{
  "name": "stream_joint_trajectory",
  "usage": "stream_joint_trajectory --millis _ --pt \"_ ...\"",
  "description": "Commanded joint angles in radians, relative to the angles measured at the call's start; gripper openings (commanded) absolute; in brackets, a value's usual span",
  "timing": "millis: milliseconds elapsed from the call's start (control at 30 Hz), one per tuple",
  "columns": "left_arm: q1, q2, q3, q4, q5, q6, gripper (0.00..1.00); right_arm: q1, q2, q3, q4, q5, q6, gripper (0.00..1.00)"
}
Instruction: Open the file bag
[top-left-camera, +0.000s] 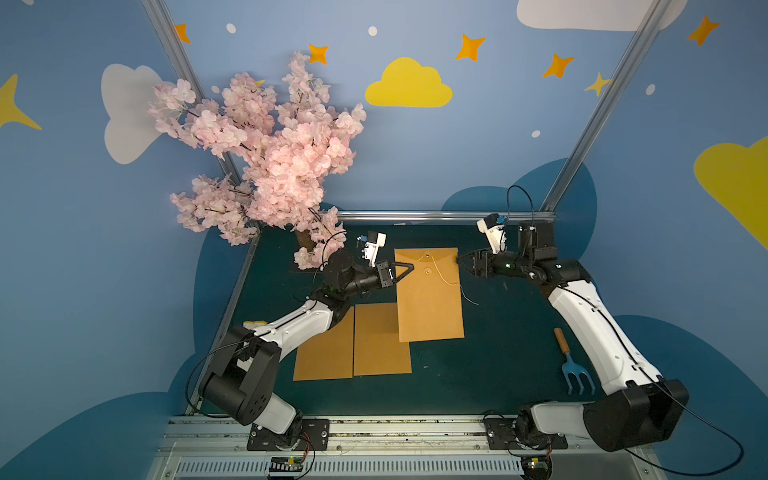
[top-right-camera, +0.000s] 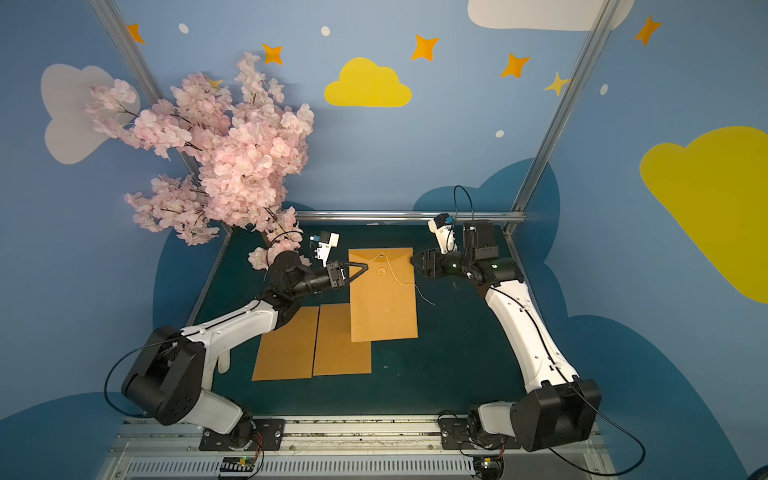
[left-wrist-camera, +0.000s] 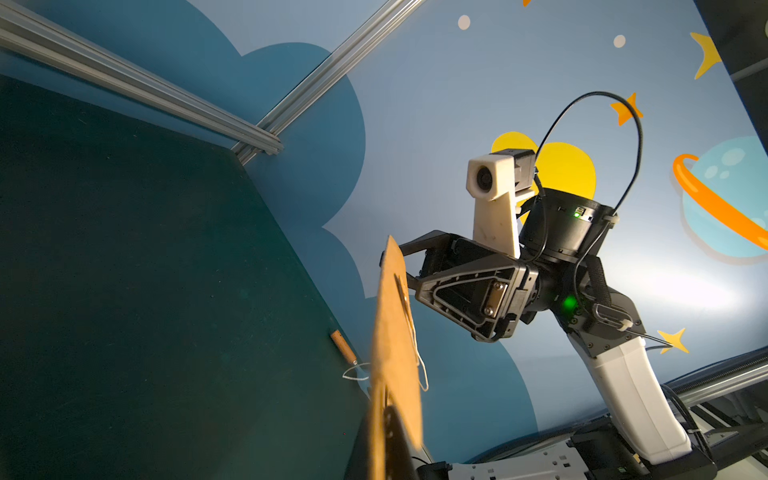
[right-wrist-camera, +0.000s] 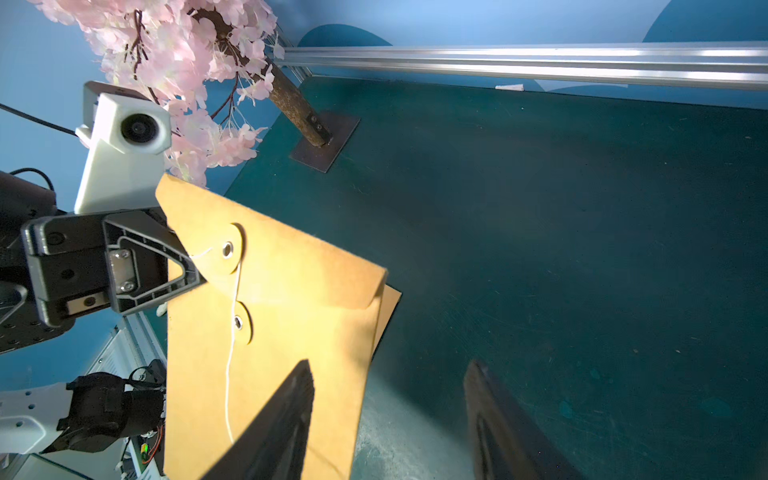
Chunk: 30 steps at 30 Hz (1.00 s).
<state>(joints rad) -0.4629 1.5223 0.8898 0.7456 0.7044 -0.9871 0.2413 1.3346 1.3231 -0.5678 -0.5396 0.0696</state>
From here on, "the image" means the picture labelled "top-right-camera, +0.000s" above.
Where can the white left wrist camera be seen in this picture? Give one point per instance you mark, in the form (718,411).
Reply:
(322,244)

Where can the white work glove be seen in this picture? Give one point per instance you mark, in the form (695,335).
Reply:
(220,364)

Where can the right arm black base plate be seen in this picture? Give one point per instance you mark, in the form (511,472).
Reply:
(464,433)

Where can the diagonal aluminium bar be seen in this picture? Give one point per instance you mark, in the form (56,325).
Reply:
(118,30)
(586,61)

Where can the pink artificial blossom tree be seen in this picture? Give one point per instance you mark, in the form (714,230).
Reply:
(244,150)

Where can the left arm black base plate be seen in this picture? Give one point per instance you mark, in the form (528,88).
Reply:
(249,434)

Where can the left diagonal aluminium bar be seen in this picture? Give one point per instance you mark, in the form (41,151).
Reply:
(118,30)

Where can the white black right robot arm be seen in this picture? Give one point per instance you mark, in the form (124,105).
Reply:
(559,407)

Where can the left green circuit board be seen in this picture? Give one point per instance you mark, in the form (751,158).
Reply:
(236,468)

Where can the right side table rail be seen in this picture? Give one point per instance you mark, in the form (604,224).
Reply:
(528,282)

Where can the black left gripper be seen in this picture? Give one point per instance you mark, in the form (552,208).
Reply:
(342,274)

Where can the left side table rail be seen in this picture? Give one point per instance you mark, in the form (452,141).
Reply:
(176,276)

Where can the right diagonal aluminium bar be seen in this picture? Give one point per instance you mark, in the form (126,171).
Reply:
(586,61)

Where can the right round circuit board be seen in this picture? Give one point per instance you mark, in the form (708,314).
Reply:
(487,468)

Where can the aluminium front mounting rail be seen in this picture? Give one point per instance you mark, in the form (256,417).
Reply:
(342,447)

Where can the table rail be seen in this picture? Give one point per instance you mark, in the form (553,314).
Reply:
(528,282)
(176,276)

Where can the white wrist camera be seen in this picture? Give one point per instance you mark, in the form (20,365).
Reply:
(442,226)
(322,244)

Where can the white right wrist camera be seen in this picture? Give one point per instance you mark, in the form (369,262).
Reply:
(442,226)

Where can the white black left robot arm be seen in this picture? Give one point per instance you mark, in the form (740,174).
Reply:
(171,378)

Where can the back horizontal aluminium bar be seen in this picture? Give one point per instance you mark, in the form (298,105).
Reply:
(337,217)

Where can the kraft paper file bag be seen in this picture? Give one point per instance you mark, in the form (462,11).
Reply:
(383,300)
(288,352)
(335,352)

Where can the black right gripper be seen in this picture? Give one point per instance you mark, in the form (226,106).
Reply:
(432,263)

